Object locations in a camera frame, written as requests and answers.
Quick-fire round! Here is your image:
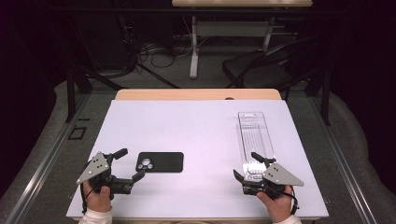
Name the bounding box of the hand-held gripper black cable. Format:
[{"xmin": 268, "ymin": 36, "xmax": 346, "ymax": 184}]
[
  {"xmin": 79, "ymin": 182, "xmax": 95, "ymax": 215},
  {"xmin": 279, "ymin": 189, "xmax": 300, "ymax": 216}
]

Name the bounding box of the right hand-held gripper black cable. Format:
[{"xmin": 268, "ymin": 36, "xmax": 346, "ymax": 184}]
[{"xmin": 279, "ymin": 189, "xmax": 300, "ymax": 216}]

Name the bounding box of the person's right hand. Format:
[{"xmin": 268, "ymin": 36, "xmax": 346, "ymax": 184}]
[{"xmin": 256, "ymin": 185, "xmax": 295, "ymax": 223}]

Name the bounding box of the black metal stand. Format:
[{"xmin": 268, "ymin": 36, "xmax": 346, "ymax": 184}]
[
  {"xmin": 64, "ymin": 60, "xmax": 127, "ymax": 123},
  {"xmin": 304, "ymin": 64, "xmax": 332, "ymax": 126}
]

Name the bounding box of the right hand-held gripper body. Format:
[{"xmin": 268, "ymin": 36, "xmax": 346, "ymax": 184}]
[{"xmin": 242, "ymin": 158, "xmax": 304, "ymax": 200}]

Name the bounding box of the black phone case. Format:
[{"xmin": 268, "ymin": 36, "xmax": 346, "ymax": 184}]
[{"xmin": 135, "ymin": 151, "xmax": 185, "ymax": 174}]

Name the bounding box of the black folding chair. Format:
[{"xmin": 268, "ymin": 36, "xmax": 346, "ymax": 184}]
[{"xmin": 221, "ymin": 36, "xmax": 316, "ymax": 91}]

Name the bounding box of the aluminium floor rail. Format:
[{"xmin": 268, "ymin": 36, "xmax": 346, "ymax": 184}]
[
  {"xmin": 5, "ymin": 92, "xmax": 92, "ymax": 224},
  {"xmin": 307, "ymin": 96, "xmax": 378, "ymax": 224}
]

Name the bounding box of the white board table cover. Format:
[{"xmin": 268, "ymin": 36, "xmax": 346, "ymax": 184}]
[{"xmin": 65, "ymin": 99, "xmax": 330, "ymax": 218}]

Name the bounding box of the clear plastic packaging box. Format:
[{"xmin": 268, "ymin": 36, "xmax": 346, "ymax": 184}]
[{"xmin": 237, "ymin": 111, "xmax": 277, "ymax": 183}]

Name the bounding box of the desk with white legs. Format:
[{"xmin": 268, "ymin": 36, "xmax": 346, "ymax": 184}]
[{"xmin": 171, "ymin": 0, "xmax": 314, "ymax": 79}]

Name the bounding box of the left hand-held gripper black cable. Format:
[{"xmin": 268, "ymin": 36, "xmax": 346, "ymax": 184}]
[{"xmin": 79, "ymin": 182, "xmax": 95, "ymax": 215}]

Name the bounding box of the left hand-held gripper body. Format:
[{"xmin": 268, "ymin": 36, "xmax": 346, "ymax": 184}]
[{"xmin": 77, "ymin": 151, "xmax": 134, "ymax": 195}]

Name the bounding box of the bundle of floor cables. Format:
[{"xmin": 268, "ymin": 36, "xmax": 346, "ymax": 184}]
[{"xmin": 124, "ymin": 32, "xmax": 202, "ymax": 76}]

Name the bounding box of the person's left hand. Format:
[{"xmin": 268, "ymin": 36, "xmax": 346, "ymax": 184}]
[{"xmin": 82, "ymin": 180, "xmax": 115, "ymax": 214}]

